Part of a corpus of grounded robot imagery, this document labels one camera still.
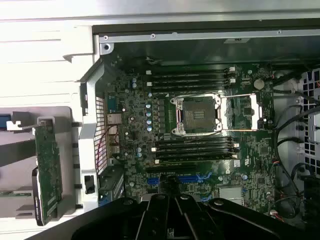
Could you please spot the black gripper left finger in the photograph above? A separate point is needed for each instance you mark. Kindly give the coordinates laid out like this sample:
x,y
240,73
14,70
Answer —
x,y
155,220

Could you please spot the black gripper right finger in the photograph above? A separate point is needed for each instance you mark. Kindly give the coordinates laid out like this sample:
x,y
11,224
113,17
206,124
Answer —
x,y
190,220

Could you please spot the blue expansion slot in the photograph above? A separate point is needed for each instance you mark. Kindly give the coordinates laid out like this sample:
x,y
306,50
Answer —
x,y
186,180

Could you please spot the silver finned chipset heatsink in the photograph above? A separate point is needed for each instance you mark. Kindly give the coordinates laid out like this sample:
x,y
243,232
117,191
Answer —
x,y
230,195

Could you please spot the black expansion slot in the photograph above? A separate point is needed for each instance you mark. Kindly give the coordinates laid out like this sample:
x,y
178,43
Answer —
x,y
170,168

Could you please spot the black RAM slot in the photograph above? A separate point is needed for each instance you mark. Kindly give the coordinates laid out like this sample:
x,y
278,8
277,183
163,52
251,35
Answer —
x,y
195,147
195,141
195,153
187,70
187,76
187,88
187,82
195,159

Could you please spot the black open PC case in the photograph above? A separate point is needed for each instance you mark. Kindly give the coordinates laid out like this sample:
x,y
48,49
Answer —
x,y
87,150

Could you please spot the green motherboard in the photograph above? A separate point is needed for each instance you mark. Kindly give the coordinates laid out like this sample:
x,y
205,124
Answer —
x,y
140,120

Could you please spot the silver CPU socket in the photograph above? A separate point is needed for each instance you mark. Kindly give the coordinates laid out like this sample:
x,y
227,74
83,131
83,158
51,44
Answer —
x,y
197,115

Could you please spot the grey parts rack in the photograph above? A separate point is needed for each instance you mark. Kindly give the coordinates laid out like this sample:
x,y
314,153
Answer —
x,y
67,140

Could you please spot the silver socket cover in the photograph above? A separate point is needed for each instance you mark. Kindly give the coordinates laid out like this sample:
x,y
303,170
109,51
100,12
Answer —
x,y
253,112

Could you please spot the green RAM stick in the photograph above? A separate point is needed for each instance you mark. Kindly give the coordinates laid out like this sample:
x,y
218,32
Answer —
x,y
15,194

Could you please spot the perforated metal disk bay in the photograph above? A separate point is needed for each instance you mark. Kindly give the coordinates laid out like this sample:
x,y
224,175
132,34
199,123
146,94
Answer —
x,y
311,140

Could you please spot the round coin battery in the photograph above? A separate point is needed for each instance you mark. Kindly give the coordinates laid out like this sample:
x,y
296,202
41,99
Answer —
x,y
259,83

